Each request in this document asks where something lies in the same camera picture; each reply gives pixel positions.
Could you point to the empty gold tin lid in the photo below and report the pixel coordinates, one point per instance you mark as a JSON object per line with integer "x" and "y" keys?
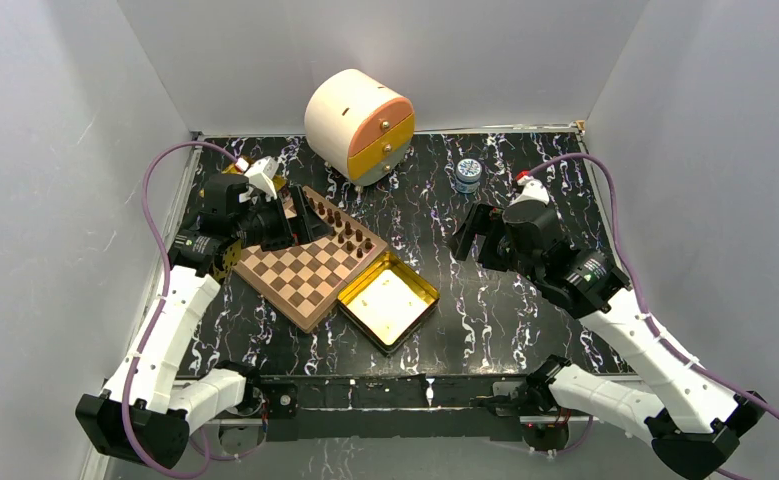
{"x": 388, "y": 301}

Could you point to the gold tin with white pieces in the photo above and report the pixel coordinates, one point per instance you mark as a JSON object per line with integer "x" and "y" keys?
{"x": 279, "y": 180}

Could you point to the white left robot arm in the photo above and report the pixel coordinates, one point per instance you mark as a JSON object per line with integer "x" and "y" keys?
{"x": 138, "y": 416}

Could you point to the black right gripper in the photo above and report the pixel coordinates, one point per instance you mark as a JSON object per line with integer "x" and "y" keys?
{"x": 485, "y": 220}

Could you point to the wooden chess board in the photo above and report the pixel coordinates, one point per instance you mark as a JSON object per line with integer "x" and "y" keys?
{"x": 303, "y": 282}

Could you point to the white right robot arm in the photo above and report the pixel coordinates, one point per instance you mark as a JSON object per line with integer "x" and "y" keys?
{"x": 692, "y": 424}

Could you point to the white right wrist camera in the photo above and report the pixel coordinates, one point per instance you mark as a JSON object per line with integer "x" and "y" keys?
{"x": 530, "y": 188}

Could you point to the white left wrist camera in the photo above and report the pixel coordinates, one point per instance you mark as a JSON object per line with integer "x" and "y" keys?
{"x": 260, "y": 174}

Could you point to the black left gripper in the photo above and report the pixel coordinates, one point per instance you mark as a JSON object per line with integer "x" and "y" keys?
{"x": 308, "y": 226}

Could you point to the dark chess pieces row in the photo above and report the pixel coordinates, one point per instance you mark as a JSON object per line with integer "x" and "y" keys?
{"x": 348, "y": 236}

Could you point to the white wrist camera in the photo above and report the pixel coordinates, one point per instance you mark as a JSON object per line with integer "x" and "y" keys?
{"x": 530, "y": 188}
{"x": 260, "y": 174}

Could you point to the small blue white jar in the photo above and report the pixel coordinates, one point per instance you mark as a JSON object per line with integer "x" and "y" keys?
{"x": 468, "y": 172}

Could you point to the round pastel drawer cabinet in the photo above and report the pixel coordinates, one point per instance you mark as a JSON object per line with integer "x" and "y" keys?
{"x": 359, "y": 126}

